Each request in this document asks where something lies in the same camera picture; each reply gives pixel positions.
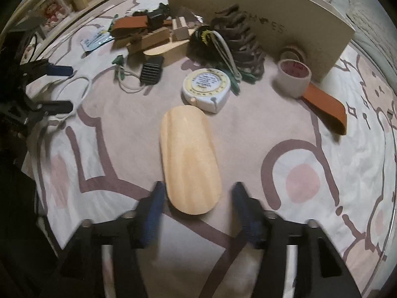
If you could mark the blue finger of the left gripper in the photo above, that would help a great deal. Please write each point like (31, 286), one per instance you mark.
(58, 70)
(57, 107)

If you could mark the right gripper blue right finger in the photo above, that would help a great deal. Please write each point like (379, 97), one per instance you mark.
(250, 214)

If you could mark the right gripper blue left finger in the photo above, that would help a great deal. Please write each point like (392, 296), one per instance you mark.
(149, 213)

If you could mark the wooden oval brush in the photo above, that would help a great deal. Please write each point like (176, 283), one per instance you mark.
(190, 165)

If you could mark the blue white medicine sachet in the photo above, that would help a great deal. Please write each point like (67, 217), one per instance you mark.
(100, 37)

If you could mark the doll in clear case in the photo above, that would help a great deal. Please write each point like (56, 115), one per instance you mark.
(54, 12)

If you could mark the brown leather pouch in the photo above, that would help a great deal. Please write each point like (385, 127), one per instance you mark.
(129, 26)

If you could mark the black square charger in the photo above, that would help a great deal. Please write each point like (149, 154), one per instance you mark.
(156, 18)

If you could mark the white round tape measure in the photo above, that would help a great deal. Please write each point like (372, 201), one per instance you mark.
(207, 89)

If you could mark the brown tape roll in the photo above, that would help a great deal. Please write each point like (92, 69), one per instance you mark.
(293, 77)

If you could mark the white cardboard shoe box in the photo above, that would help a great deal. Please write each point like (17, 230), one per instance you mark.
(314, 26)

